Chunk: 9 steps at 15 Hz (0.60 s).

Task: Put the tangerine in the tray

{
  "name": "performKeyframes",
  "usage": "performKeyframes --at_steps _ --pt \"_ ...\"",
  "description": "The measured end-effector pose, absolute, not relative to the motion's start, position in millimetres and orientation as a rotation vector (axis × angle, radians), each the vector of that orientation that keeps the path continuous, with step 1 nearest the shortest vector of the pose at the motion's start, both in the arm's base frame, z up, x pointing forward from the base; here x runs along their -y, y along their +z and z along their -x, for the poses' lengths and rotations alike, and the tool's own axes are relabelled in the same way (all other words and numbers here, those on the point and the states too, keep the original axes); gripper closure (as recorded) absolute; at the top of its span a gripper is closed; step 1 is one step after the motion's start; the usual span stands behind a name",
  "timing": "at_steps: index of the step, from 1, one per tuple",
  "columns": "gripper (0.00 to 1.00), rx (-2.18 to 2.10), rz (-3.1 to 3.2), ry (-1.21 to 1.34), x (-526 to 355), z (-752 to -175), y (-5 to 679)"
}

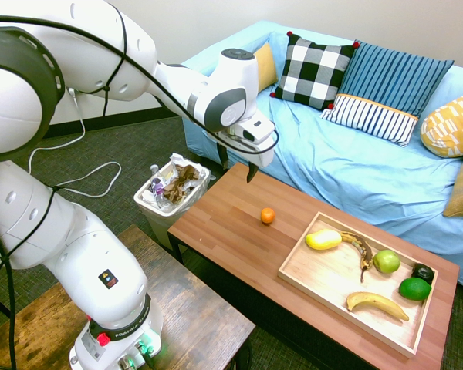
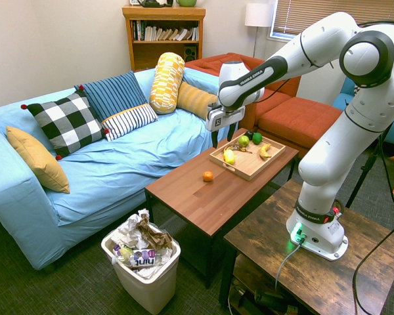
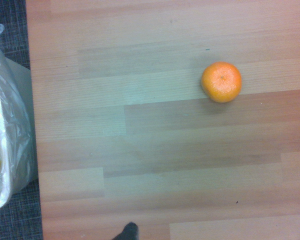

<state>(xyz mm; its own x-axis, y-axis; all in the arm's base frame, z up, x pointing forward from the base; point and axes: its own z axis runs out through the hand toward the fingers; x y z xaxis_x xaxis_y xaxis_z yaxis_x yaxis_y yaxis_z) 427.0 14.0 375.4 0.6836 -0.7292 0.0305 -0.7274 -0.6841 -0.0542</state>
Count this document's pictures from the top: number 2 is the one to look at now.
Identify white floor lamp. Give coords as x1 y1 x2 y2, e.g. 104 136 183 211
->
244 3 276 59

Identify blue striped pillow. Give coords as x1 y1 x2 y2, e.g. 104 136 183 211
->
74 70 149 123

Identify wooden window blinds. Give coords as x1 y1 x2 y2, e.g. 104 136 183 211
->
270 0 394 62

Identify mustard striped pillow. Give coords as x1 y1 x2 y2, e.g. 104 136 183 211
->
176 81 219 120

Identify black white checkered pillow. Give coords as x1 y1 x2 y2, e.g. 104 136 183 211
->
20 85 110 161

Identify wooden bookshelf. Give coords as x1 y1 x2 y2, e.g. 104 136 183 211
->
121 4 207 73

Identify cream plastic trash bin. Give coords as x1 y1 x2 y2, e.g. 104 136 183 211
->
100 222 182 315

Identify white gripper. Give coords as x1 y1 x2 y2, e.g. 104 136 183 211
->
205 102 246 149

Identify hint water bottle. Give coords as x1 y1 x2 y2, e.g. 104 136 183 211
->
110 248 163 268

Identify light blue sofa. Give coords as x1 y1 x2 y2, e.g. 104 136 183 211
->
0 66 240 271

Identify rustic dark wooden side table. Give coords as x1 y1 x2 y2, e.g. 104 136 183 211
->
218 178 394 315

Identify brown banana peel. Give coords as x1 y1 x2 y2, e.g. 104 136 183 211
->
223 144 253 154

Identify black camera tripod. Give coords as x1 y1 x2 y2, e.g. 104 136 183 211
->
345 114 394 209

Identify yellow banana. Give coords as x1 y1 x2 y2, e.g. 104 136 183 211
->
258 143 273 161

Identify black small speaker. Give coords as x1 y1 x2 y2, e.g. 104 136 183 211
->
183 45 198 62

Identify row of books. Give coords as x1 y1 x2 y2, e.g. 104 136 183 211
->
132 20 200 42

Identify brown wooden coffee table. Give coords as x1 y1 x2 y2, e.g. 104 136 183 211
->
144 127 300 289

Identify crumpled brown paper bag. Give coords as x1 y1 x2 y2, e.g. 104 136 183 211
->
135 213 173 251

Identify yellow white patterned bolster pillow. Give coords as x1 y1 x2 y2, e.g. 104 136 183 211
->
148 51 186 115

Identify wooden serving tray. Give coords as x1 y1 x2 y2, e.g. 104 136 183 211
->
209 131 287 182

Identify mustard yellow square pillow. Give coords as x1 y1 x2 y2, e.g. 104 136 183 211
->
5 125 71 195

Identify teal blue chair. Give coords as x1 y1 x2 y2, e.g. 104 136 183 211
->
331 65 394 149

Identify white navy striped pillow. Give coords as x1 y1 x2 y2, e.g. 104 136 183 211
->
100 102 159 142

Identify crumpled white paper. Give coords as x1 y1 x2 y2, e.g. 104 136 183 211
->
111 208 152 250

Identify grey cable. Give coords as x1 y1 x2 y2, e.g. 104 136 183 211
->
274 241 303 291

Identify orange sectional couch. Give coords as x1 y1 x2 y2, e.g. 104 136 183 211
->
184 52 344 159

